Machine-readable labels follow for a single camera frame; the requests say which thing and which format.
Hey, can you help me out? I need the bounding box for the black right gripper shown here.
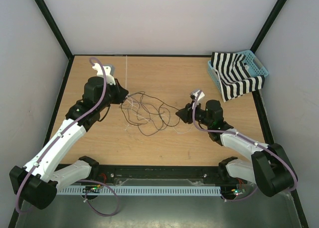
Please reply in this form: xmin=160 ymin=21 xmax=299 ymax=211
xmin=175 ymin=100 xmax=212 ymax=127

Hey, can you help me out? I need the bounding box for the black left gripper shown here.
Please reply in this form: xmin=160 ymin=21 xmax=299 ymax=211
xmin=97 ymin=78 xmax=128 ymax=111

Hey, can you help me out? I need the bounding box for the grey wire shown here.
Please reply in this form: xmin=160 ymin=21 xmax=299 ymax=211
xmin=124 ymin=91 xmax=180 ymax=129

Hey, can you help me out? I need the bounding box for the white wire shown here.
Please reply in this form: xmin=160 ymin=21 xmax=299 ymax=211
xmin=123 ymin=96 xmax=195 ymax=134

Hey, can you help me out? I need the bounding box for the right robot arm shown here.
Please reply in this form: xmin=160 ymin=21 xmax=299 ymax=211
xmin=175 ymin=100 xmax=298 ymax=197

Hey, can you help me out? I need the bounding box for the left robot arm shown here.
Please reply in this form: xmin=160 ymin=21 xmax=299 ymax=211
xmin=9 ymin=76 xmax=129 ymax=210

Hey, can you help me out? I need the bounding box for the black white striped cloth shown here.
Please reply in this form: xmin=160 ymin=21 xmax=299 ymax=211
xmin=211 ymin=52 xmax=266 ymax=102

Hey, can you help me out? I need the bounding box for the light blue perforated basket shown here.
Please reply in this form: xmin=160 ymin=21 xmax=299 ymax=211
xmin=207 ymin=50 xmax=269 ymax=93

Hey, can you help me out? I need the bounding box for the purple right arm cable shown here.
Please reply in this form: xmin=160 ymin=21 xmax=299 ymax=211
xmin=192 ymin=96 xmax=299 ymax=203

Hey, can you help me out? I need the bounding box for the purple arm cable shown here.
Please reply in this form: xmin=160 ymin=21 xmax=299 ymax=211
xmin=192 ymin=96 xmax=299 ymax=203
xmin=14 ymin=56 xmax=121 ymax=218

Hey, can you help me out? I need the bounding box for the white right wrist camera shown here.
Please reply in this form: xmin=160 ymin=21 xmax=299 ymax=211
xmin=190 ymin=89 xmax=205 ymax=103

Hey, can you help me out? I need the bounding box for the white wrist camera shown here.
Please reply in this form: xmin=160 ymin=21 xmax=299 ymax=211
xmin=92 ymin=63 xmax=116 ymax=85
xmin=190 ymin=89 xmax=205 ymax=103

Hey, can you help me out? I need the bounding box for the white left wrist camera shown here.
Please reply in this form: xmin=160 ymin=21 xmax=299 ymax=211
xmin=92 ymin=63 xmax=116 ymax=85

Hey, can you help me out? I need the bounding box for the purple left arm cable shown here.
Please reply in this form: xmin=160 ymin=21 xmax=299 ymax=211
xmin=14 ymin=56 xmax=121 ymax=218

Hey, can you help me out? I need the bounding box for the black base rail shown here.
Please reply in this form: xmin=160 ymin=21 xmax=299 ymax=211
xmin=93 ymin=165 xmax=240 ymax=186

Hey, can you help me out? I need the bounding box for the light blue slotted cable duct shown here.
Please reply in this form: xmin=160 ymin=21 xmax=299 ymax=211
xmin=58 ymin=185 xmax=220 ymax=196

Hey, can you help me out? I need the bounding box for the black cage frame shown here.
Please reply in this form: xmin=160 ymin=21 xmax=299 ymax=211
xmin=0 ymin=0 xmax=319 ymax=228

